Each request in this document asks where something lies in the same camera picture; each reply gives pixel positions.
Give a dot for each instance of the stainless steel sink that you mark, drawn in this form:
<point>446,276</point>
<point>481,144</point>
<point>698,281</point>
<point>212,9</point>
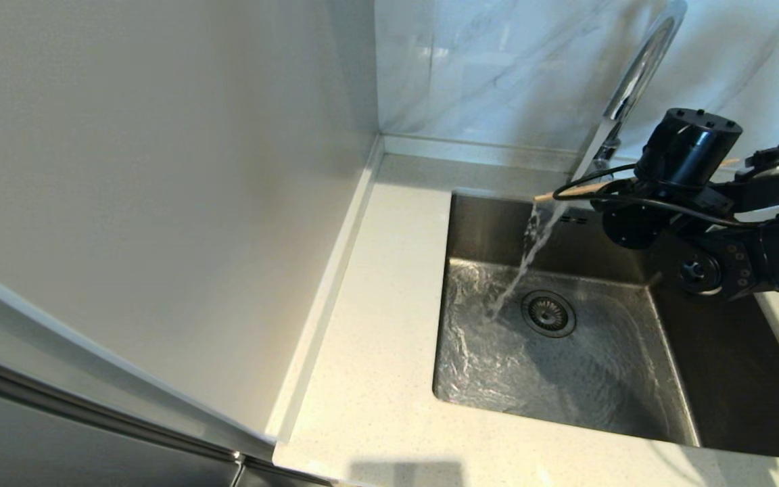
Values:
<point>599,385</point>

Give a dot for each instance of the chrome gooseneck faucet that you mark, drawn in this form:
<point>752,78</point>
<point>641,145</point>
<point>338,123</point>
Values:
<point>643,67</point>

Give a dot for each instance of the round metal drain strainer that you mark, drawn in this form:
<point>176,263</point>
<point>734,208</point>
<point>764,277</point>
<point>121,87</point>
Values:
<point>549,314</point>

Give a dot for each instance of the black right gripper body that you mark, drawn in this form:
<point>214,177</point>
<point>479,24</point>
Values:
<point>714,201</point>

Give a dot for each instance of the grey refrigerator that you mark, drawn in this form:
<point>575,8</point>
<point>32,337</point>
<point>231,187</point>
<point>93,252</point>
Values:
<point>58,446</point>

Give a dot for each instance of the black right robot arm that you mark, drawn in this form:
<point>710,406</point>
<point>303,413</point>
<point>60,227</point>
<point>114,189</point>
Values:
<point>687,145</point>

